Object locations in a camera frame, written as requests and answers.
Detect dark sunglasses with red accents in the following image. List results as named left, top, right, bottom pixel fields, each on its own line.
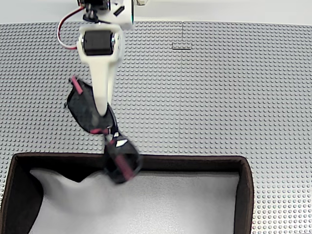
left=63, top=76, right=142, bottom=185

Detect dark brown fabric bin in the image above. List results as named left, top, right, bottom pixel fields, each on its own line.
left=0, top=153, right=254, bottom=234

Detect grey foam bin lining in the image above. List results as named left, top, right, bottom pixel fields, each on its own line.
left=28, top=168, right=241, bottom=234

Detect small grey studded plate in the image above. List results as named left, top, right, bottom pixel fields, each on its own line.
left=172, top=42, right=192, bottom=51

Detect red and white servo cable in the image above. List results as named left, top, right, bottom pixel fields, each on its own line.
left=57, top=5, right=86, bottom=51

